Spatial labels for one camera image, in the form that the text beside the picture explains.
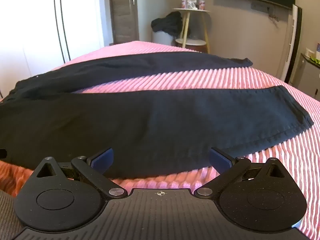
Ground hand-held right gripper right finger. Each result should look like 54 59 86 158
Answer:
194 147 286 197

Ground white wardrobe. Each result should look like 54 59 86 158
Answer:
0 0 104 98

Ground white round side table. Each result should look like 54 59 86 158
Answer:
172 7 211 53

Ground grey cloth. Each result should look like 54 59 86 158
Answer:
0 189 25 240

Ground black pants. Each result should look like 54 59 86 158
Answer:
0 51 314 179

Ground white laundry basket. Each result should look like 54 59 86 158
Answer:
152 31 175 46

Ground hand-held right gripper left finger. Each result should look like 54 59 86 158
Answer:
37 148 128 198

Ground brown wooden door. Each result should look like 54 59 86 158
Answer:
108 0 139 46

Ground black clothing heap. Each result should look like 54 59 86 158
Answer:
151 11 184 37

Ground small grey cabinet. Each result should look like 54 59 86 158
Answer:
292 52 320 92

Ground pink ribbed blanket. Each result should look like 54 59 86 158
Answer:
0 40 320 240

